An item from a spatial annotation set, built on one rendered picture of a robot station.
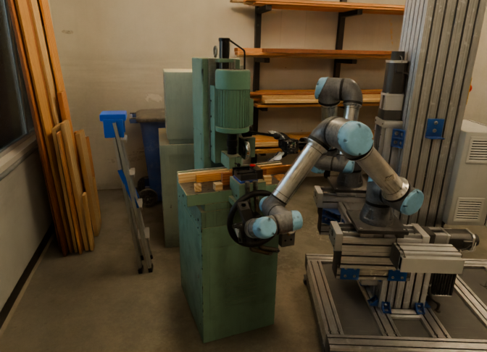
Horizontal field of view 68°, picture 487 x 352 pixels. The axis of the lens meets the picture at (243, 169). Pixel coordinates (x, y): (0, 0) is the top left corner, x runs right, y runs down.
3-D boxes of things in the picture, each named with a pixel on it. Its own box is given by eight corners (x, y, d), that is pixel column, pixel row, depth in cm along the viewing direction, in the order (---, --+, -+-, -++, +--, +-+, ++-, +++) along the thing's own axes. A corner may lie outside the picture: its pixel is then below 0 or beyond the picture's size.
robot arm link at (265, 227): (281, 235, 128) (259, 241, 125) (269, 235, 138) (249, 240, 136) (277, 214, 129) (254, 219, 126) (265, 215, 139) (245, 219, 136)
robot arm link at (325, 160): (329, 176, 188) (331, 155, 185) (308, 172, 193) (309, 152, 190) (333, 172, 195) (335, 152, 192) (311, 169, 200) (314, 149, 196)
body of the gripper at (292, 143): (288, 139, 177) (309, 137, 181) (280, 137, 185) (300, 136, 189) (287, 155, 178) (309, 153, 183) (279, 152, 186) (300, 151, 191)
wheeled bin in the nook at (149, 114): (136, 211, 368) (128, 115, 338) (136, 191, 418) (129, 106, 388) (198, 205, 385) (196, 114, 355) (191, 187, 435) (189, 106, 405)
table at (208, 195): (190, 215, 166) (190, 203, 164) (177, 192, 193) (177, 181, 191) (306, 198, 188) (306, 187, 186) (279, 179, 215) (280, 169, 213)
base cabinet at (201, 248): (202, 344, 202) (200, 229, 180) (180, 285, 254) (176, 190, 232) (275, 324, 218) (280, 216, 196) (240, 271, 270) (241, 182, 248)
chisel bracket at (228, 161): (228, 172, 190) (229, 157, 188) (220, 165, 203) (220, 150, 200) (242, 171, 193) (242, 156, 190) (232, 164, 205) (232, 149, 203)
